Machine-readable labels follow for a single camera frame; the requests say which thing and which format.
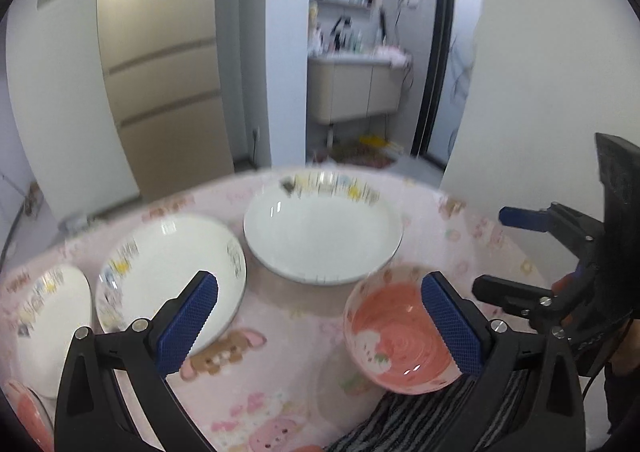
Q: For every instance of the person's right hand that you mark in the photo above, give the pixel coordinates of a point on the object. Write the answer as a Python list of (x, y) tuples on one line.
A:
[(629, 349)]

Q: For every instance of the glass sliding door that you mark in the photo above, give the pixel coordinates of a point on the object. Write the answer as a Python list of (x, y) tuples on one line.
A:
[(457, 56)]

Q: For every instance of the row of toiletry bottles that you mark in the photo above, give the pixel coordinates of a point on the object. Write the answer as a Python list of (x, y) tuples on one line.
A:
[(345, 39)]

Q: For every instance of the grey striped cloth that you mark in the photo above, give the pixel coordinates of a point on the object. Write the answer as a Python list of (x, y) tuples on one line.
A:
[(400, 422)]

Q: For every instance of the white wall socket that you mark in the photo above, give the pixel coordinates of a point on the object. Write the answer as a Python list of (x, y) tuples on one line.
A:
[(409, 1)]

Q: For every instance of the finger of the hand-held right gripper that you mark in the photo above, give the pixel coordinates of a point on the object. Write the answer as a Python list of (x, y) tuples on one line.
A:
[(520, 218), (505, 293)]

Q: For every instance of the beige vanity cabinet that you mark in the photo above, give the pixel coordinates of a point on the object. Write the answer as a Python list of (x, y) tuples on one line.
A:
[(350, 91)]

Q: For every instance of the pink strawberry-print bowl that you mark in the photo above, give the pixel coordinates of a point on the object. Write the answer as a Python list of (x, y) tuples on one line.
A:
[(27, 417), (390, 332)]

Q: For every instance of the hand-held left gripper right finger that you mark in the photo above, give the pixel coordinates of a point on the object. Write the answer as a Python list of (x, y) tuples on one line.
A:
[(450, 327)]

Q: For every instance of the beige refrigerator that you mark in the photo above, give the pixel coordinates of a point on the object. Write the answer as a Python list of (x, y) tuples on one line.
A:
[(160, 81)]

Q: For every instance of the pink cartoon-print tablecloth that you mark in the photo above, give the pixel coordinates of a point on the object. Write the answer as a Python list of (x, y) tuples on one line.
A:
[(300, 332)]

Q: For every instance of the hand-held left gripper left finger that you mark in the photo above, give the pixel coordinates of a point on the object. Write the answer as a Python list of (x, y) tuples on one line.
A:
[(187, 322)]

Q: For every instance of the white cartoon-print plate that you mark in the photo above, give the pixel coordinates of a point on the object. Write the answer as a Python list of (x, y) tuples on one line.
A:
[(45, 332), (320, 232), (160, 262)]

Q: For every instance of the pink towel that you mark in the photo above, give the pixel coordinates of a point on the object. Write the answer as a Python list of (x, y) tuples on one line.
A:
[(392, 55)]

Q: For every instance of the colourful floor mat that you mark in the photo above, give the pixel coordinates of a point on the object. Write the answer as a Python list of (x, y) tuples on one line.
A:
[(367, 149)]

